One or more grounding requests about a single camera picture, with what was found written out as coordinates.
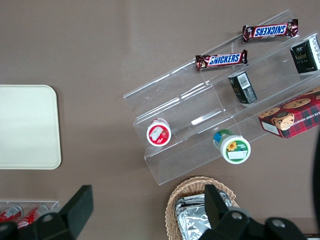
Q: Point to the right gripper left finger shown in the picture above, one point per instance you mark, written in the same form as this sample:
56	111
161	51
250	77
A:
78	207

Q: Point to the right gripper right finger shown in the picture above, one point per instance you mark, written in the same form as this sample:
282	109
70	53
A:
216	210

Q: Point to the light tan wicker basket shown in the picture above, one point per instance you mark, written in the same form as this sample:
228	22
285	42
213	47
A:
172	207

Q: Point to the beige plastic serving tray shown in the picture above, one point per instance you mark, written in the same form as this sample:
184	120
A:
27	127

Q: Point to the clear acrylic bottle rack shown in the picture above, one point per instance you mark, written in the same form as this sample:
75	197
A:
53	203

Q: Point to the stack of silver foil packs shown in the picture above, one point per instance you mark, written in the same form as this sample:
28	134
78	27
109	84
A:
192	220

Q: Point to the green lid yogurt cup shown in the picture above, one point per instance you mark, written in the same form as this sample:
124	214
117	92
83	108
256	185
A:
235	150

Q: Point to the red lid yogurt cup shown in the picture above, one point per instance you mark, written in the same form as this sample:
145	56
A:
158	133

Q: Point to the clear acrylic stepped shelf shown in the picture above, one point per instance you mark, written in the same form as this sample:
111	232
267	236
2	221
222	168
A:
175	107

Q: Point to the red tartan cookie box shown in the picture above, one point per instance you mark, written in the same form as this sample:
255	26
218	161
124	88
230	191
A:
295	117

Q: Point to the small black carton box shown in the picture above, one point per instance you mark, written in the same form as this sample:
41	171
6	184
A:
242	87
305	56

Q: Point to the Snickers chocolate bar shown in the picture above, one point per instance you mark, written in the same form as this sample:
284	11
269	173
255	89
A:
270	31
222	60

